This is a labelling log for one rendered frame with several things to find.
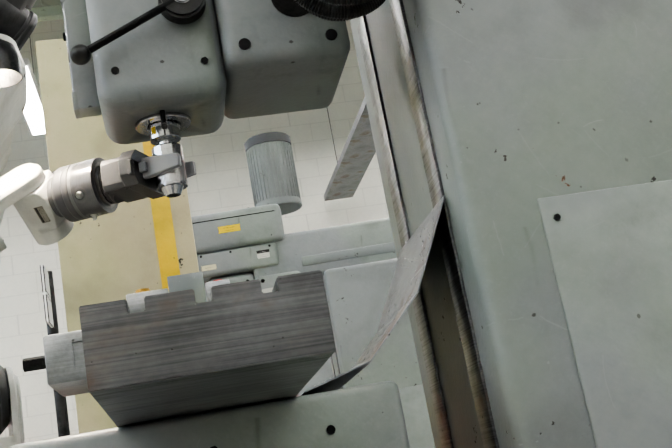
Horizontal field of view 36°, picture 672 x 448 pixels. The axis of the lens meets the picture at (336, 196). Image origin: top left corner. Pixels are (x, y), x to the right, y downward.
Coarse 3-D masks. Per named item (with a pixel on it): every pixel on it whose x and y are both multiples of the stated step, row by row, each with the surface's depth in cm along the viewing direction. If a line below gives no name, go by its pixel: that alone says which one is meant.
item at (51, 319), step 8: (40, 272) 544; (48, 272) 562; (48, 280) 559; (48, 288) 554; (48, 296) 548; (48, 304) 543; (48, 312) 538; (56, 312) 559; (48, 320) 537; (56, 320) 557; (48, 328) 554; (56, 328) 555; (56, 392) 545; (56, 400) 544; (64, 400) 545; (56, 408) 544; (64, 408) 544; (56, 416) 543; (64, 416) 542; (64, 424) 541; (64, 432) 540
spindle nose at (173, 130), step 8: (160, 120) 159; (168, 120) 159; (176, 120) 160; (160, 128) 159; (168, 128) 159; (176, 128) 160; (152, 136) 159; (160, 136) 158; (168, 136) 159; (176, 136) 160; (152, 144) 161
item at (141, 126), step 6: (156, 114) 157; (168, 114) 157; (174, 114) 158; (180, 114) 158; (186, 114) 160; (138, 120) 159; (144, 120) 158; (150, 120) 158; (156, 120) 158; (180, 120) 160; (186, 120) 161; (138, 126) 159; (144, 126) 160; (180, 126) 163; (186, 126) 163; (144, 132) 162
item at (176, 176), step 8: (160, 152) 158; (168, 152) 158; (176, 152) 158; (176, 168) 157; (184, 168) 159; (160, 176) 157; (168, 176) 157; (176, 176) 157; (184, 176) 158; (160, 184) 157; (168, 184) 157; (184, 184) 158
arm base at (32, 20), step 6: (30, 12) 208; (30, 18) 207; (36, 18) 208; (24, 24) 205; (30, 24) 206; (36, 24) 207; (24, 30) 205; (30, 30) 206; (18, 36) 205; (24, 36) 205; (18, 42) 204; (24, 42) 205; (18, 48) 204
